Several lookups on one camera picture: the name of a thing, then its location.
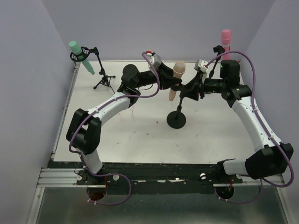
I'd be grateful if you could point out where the peach toy microphone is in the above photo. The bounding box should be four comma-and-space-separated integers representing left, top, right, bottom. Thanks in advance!
168, 61, 186, 102

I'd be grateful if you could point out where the black round-base stand front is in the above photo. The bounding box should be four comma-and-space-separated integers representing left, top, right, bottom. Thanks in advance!
166, 84, 191, 129

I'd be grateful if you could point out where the black round-base stand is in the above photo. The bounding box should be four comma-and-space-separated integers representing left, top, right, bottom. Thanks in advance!
166, 84, 191, 129
207, 45, 226, 79

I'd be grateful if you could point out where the black tripod shock-mount stand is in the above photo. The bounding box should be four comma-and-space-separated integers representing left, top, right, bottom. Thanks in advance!
74, 47, 116, 93

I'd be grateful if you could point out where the pink toy microphone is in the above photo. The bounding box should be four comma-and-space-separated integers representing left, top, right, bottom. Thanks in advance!
221, 29, 231, 52

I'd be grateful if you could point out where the green toy microphone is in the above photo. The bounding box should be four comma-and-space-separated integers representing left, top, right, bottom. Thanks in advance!
69, 41, 95, 75

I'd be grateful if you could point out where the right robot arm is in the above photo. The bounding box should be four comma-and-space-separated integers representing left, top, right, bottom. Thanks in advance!
187, 59, 293, 180

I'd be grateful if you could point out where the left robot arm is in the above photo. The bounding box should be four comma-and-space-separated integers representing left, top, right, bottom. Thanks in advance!
66, 61, 185, 175

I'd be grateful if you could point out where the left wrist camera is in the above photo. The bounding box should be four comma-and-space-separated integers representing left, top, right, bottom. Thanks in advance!
145, 51, 162, 70

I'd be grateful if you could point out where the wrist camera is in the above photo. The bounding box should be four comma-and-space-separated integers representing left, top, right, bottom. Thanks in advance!
145, 51, 162, 70
194, 59, 208, 75

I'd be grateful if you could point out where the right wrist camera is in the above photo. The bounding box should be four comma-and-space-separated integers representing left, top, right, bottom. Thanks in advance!
194, 59, 208, 75

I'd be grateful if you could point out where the black front mounting rail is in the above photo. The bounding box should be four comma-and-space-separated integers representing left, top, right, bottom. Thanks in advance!
48, 161, 242, 195

